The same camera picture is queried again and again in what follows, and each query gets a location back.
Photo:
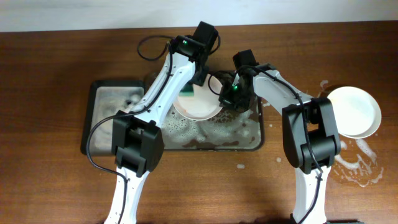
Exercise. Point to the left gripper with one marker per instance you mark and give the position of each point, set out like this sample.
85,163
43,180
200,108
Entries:
201,76

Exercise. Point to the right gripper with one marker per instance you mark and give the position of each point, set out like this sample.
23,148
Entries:
226,99

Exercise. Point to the green yellow sponge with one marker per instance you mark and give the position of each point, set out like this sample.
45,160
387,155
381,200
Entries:
187,90

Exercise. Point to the white plate with sauce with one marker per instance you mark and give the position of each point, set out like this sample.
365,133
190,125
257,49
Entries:
357,113

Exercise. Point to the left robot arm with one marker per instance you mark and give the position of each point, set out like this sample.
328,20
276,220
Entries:
137,142

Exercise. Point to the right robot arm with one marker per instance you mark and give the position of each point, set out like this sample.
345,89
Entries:
310,136

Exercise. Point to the large black wash tray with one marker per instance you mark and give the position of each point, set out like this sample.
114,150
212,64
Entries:
229,130

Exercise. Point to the small black soapy tray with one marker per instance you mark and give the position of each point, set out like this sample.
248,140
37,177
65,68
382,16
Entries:
106,98

